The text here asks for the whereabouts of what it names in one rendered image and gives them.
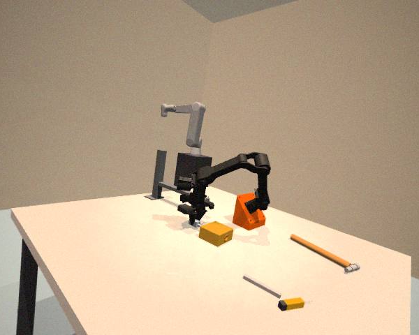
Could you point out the wooden-handled hammer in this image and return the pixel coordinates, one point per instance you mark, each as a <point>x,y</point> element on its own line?
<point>347,265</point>

